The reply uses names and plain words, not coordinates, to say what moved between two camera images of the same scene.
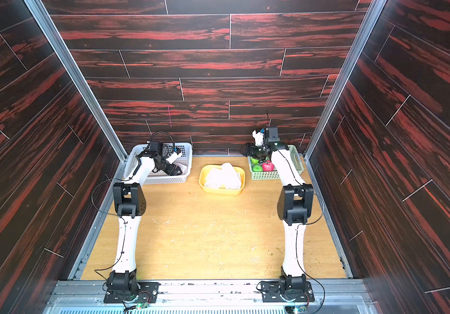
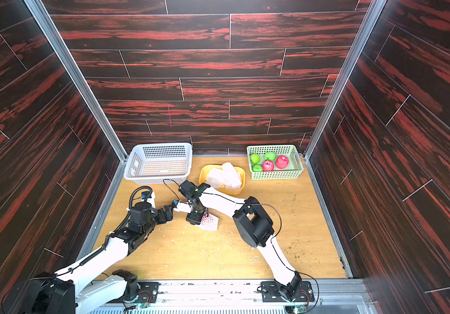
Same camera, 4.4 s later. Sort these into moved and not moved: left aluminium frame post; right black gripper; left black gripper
Moved: left black gripper; right black gripper
Not moved: left aluminium frame post
